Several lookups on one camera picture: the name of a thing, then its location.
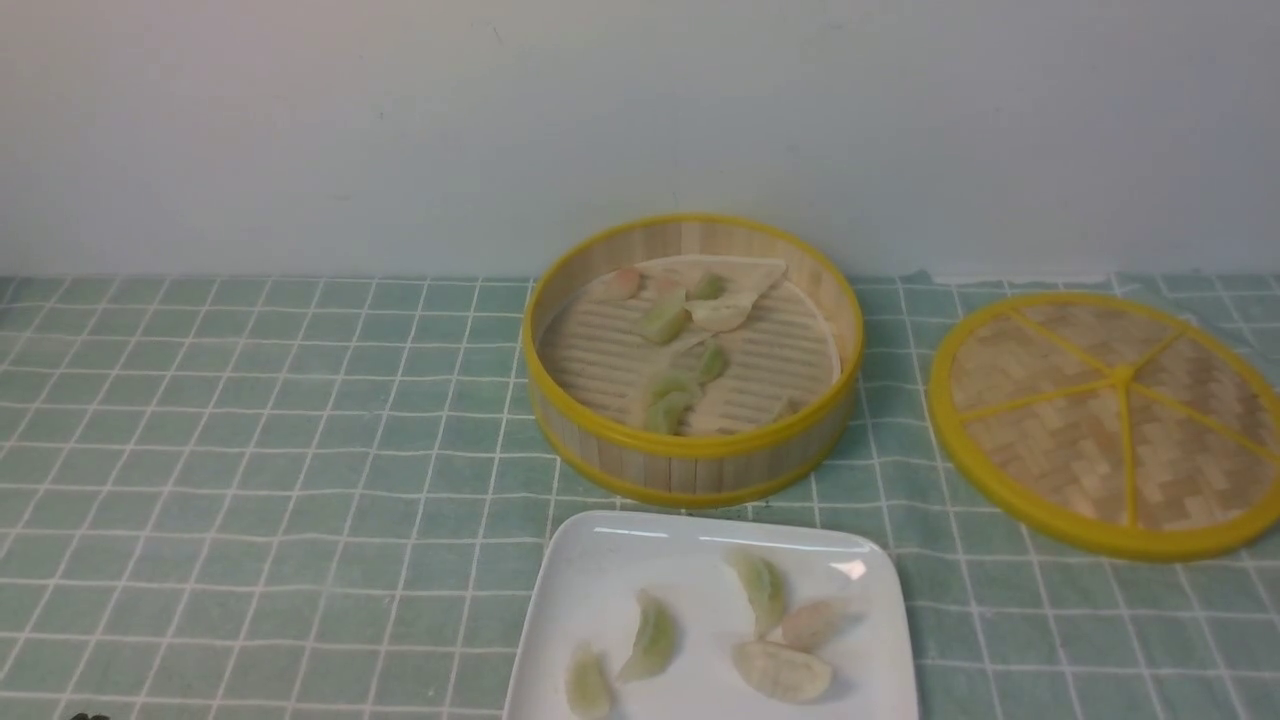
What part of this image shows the large green dumpling steamer front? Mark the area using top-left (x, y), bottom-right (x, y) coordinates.
top-left (726, 548), bottom-right (788, 639)

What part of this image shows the green dumpling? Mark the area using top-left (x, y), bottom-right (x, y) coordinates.
top-left (564, 642), bottom-right (613, 719)
top-left (616, 591), bottom-right (678, 684)

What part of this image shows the white square plate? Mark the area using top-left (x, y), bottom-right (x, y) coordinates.
top-left (503, 511), bottom-right (923, 719)

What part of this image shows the green dumpling on plate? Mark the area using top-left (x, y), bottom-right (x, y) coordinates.
top-left (616, 591), bottom-right (678, 684)

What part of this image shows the pink dumpling on plate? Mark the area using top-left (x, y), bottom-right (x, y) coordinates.
top-left (780, 598), bottom-right (852, 652)

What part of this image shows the white dumpling on plate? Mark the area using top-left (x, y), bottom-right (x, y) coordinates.
top-left (730, 641), bottom-right (835, 705)

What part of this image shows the bamboo steamer basket yellow rim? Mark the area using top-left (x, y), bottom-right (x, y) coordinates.
top-left (521, 214), bottom-right (867, 509)

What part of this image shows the green dumpling steamer lower middle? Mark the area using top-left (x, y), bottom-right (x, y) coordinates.
top-left (646, 369), bottom-right (701, 404)

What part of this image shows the green dumpling steamer centre top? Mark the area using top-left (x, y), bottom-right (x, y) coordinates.
top-left (634, 293), bottom-right (690, 345)

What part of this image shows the green dumpling steamer front left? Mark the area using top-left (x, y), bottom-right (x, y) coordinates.
top-left (643, 391), bottom-right (696, 436)

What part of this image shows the small green dumpling steamer middle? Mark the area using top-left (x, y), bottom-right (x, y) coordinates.
top-left (698, 343), bottom-right (730, 386)

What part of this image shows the small green dumpling steamer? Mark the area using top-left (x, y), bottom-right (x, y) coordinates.
top-left (698, 343), bottom-right (730, 386)
top-left (687, 272), bottom-right (727, 301)

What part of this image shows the pink dumpling in steamer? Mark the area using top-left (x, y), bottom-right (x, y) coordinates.
top-left (590, 266), bottom-right (644, 302)

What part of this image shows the white dumpling in steamer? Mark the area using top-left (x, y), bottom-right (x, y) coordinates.
top-left (685, 291), bottom-right (759, 333)

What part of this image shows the small green dumpling steamer back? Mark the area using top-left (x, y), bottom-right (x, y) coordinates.
top-left (687, 272), bottom-right (727, 301)

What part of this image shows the green checkered tablecloth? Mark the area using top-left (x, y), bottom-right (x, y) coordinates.
top-left (1, 273), bottom-right (1279, 719)

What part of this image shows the woven bamboo steamer lid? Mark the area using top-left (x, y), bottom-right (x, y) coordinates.
top-left (927, 292), bottom-right (1279, 562)

